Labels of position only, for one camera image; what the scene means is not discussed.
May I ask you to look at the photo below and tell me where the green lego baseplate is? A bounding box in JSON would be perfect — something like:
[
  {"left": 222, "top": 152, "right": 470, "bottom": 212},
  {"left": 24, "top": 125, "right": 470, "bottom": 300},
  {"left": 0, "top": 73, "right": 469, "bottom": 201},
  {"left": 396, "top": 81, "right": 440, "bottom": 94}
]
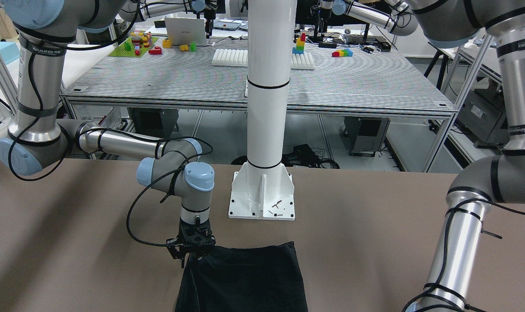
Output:
[{"left": 108, "top": 37, "right": 159, "bottom": 58}]

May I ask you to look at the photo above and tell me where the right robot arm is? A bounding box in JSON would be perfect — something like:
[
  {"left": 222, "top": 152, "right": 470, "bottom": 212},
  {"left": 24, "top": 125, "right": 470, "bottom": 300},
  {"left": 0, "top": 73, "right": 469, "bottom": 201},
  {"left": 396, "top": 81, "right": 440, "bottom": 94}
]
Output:
[{"left": 0, "top": 0, "right": 216, "bottom": 261}]

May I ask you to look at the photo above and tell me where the striped metal workbench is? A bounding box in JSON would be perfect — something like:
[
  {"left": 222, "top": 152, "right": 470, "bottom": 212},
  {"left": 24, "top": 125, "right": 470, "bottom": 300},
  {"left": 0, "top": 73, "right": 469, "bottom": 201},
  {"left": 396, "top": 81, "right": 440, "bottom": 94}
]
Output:
[{"left": 61, "top": 41, "right": 456, "bottom": 168}]

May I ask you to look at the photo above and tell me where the black printed t-shirt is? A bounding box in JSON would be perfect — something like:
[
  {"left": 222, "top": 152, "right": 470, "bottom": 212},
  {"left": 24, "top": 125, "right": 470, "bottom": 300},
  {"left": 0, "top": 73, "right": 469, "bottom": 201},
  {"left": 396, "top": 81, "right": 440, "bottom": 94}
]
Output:
[{"left": 174, "top": 241, "right": 308, "bottom": 312}]

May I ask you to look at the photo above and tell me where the white peg tray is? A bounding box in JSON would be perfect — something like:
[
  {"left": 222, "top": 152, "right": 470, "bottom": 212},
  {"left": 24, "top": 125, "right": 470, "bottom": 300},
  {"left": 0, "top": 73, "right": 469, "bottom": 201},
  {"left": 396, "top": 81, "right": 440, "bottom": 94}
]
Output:
[{"left": 211, "top": 48, "right": 316, "bottom": 70}]

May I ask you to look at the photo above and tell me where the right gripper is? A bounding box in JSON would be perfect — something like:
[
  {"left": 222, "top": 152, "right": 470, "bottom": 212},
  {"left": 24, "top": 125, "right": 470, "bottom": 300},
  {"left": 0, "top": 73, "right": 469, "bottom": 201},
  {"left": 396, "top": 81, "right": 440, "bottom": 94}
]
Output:
[{"left": 166, "top": 222, "right": 216, "bottom": 268}]

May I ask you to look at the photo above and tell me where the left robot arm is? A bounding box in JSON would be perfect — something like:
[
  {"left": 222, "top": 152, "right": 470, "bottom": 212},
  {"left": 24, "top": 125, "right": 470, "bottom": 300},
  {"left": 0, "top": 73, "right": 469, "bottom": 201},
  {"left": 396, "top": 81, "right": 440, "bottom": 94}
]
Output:
[{"left": 403, "top": 0, "right": 525, "bottom": 312}]

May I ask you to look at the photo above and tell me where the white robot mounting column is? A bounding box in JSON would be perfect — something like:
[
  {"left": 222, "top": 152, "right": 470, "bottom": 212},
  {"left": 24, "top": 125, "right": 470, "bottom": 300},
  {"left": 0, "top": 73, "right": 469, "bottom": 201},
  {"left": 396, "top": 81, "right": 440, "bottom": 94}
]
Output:
[{"left": 228, "top": 0, "right": 296, "bottom": 221}]

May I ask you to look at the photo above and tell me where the white laptop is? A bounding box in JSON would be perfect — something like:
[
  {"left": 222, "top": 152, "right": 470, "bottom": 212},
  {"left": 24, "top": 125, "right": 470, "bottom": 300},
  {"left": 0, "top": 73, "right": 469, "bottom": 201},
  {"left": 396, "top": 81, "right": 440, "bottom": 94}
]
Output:
[{"left": 164, "top": 18, "right": 207, "bottom": 47}]

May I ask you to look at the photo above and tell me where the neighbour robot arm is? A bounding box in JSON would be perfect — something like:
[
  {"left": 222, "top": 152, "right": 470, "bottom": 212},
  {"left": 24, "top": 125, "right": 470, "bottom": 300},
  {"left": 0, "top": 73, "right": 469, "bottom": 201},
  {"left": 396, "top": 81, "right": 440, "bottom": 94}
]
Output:
[{"left": 318, "top": 0, "right": 418, "bottom": 37}]

